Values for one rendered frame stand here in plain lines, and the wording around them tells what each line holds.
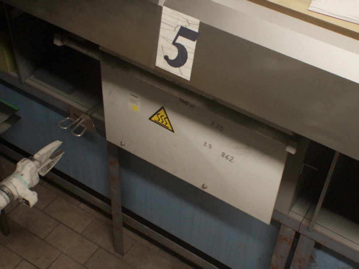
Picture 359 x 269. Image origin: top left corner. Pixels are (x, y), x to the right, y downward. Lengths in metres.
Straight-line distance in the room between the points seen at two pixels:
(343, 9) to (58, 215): 2.10
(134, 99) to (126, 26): 0.45
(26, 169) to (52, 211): 1.04
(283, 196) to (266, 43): 0.77
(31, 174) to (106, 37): 0.73
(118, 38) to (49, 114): 1.18
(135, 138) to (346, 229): 0.72
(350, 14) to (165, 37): 0.38
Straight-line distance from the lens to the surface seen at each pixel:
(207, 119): 1.48
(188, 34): 1.12
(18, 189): 1.81
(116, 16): 1.22
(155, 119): 1.61
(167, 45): 1.16
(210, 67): 1.12
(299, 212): 1.80
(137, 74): 1.37
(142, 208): 2.36
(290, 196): 1.71
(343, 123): 1.05
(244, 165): 1.52
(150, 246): 2.69
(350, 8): 1.01
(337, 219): 1.81
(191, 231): 2.26
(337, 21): 1.00
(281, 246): 1.92
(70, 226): 2.79
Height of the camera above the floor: 2.24
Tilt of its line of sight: 44 degrees down
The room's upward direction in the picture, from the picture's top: 4 degrees clockwise
